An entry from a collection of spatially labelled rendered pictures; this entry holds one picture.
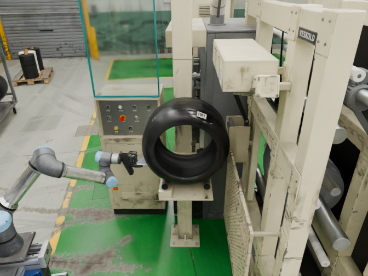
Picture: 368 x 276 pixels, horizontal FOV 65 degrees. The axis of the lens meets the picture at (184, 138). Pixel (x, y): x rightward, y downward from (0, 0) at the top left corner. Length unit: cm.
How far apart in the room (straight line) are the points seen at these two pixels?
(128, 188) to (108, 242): 52
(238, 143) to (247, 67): 88
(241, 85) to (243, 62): 10
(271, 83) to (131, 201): 206
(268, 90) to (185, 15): 84
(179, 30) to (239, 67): 68
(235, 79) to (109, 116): 148
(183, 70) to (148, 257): 163
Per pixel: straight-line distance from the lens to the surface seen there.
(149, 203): 296
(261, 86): 128
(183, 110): 168
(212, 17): 248
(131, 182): 283
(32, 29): 1115
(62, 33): 1094
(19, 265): 209
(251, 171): 228
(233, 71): 134
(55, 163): 178
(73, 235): 306
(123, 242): 286
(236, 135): 208
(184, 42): 192
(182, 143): 217
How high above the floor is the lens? 207
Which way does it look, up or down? 28 degrees down
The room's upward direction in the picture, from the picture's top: 1 degrees counter-clockwise
